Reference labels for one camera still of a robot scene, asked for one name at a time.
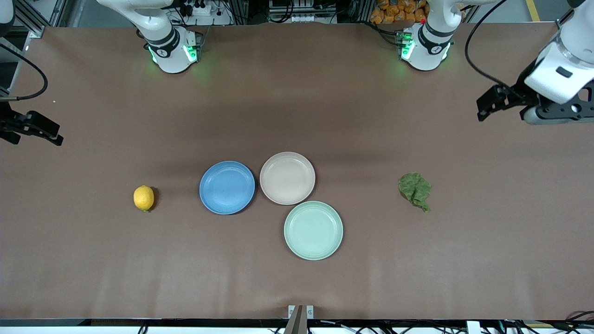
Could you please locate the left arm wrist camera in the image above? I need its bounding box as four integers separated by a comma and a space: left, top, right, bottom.
522, 103, 594, 126

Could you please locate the brown table cover sheet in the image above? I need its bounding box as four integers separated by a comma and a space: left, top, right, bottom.
0, 22, 594, 321

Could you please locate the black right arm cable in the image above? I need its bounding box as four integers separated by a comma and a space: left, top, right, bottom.
0, 43, 49, 102

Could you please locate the beige plate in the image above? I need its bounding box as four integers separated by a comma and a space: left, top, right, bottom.
259, 152, 316, 206

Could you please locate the light green plate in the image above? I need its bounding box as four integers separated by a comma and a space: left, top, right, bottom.
284, 200, 344, 261

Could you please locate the bag of orange fruits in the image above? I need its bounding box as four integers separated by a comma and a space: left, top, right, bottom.
370, 0, 430, 25

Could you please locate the black base cable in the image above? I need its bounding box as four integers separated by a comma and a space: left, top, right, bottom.
362, 21, 402, 47

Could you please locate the blue plate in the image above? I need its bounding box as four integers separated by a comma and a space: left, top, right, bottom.
199, 161, 256, 215

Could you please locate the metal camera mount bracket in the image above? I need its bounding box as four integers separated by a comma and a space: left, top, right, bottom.
284, 304, 315, 334

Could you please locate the white power strip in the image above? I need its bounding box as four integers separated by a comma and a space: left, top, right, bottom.
179, 0, 232, 26

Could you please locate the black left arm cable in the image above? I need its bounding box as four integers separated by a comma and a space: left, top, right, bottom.
465, 0, 523, 96

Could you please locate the yellow lemon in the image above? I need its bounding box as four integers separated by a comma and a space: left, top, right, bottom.
133, 185, 155, 212

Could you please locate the silver aluminium frame post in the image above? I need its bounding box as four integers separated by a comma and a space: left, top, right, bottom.
14, 0, 47, 38
555, 0, 585, 29

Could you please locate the green lettuce leaf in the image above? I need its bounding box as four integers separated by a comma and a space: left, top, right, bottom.
398, 173, 433, 213

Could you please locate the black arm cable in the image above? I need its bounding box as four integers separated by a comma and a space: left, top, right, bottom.
0, 43, 49, 102
465, 0, 523, 96

